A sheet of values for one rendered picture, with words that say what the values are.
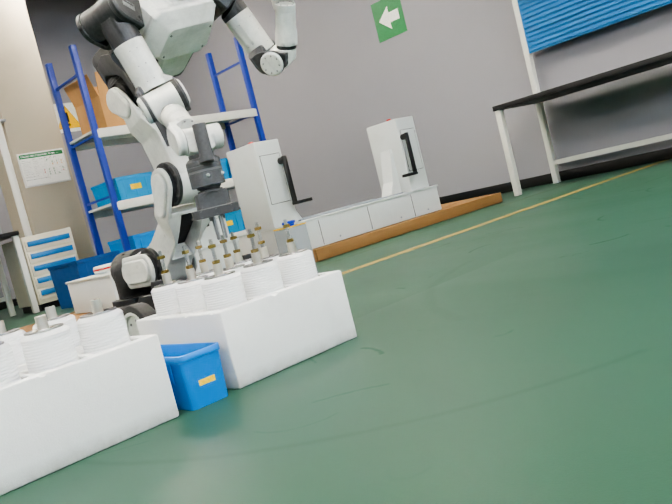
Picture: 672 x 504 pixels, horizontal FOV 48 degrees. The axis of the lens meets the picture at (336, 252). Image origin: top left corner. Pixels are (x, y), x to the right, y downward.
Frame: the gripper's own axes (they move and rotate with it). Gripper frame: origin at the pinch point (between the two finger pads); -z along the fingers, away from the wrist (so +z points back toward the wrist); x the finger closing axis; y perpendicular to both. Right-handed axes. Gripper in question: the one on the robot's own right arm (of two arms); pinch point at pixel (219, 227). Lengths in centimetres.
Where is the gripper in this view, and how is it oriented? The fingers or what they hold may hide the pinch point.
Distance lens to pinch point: 196.4
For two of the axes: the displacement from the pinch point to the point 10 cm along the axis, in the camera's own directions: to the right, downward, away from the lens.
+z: -2.4, -9.7, -0.8
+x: -9.4, 2.5, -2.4
